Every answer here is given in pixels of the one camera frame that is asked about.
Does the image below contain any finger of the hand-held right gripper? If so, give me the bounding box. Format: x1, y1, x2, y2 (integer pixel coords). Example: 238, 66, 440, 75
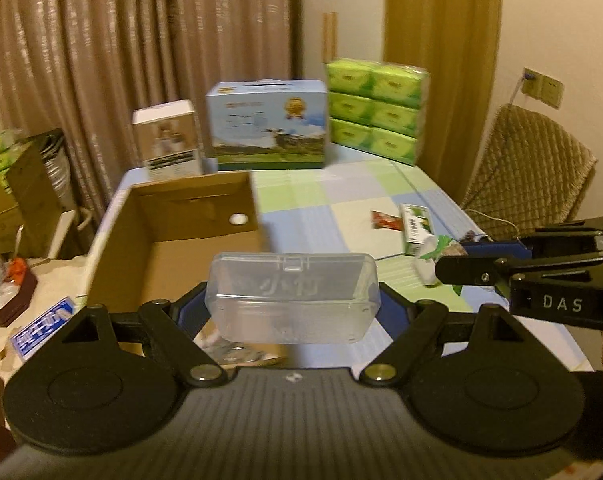
434, 250, 603, 287
459, 214, 603, 261

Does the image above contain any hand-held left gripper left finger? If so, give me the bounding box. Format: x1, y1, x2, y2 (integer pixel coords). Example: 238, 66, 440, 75
56, 281, 228, 388

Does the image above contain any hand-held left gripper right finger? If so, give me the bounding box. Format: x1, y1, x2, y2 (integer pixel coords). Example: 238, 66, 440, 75
357, 284, 531, 388

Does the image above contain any white green-printed container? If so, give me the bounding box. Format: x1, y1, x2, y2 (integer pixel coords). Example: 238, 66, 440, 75
413, 234, 463, 287

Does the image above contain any green and white small box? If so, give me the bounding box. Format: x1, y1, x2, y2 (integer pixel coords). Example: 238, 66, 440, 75
399, 203, 437, 257

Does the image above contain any cardboard box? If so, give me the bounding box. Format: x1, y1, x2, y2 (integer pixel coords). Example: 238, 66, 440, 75
84, 170, 290, 368

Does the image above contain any clear plastic lidded box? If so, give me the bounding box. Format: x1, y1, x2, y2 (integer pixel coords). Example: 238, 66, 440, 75
205, 251, 382, 345

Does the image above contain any red snack packet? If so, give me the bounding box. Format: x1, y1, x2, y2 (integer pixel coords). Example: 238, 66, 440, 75
369, 209, 405, 231

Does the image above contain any quilted tan chair cover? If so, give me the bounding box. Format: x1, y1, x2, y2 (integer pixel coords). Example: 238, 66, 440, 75
459, 104, 599, 241

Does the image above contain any plaid tablecloth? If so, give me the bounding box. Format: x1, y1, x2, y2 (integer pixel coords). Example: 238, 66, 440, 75
89, 152, 595, 372

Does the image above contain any blue printed packet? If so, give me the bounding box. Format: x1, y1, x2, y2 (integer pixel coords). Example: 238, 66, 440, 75
9, 296, 78, 364

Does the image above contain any white photo-print carton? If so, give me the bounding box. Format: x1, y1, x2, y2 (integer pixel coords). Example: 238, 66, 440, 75
132, 100, 205, 181

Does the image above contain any brown tray box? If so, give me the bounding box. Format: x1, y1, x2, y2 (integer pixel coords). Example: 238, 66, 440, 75
0, 255, 39, 329

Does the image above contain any pack of green tissue packets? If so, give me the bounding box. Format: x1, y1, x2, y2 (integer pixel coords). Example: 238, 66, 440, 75
323, 57, 431, 167

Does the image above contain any blue cow-print milk carton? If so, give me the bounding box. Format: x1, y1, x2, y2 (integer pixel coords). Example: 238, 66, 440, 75
204, 78, 329, 171

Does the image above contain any gold curtain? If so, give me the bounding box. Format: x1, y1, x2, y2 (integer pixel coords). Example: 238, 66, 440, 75
384, 0, 503, 201

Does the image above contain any brown shiny curtain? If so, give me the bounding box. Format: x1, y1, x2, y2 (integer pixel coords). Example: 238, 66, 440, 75
0, 0, 303, 221

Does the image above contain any white cable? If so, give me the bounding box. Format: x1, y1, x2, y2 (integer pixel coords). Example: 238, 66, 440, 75
463, 207, 523, 237

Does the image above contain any beige wall socket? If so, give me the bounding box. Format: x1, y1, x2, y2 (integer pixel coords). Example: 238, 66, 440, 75
539, 75, 565, 110

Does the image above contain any wall socket with plug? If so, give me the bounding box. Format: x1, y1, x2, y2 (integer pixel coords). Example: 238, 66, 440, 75
522, 67, 543, 99

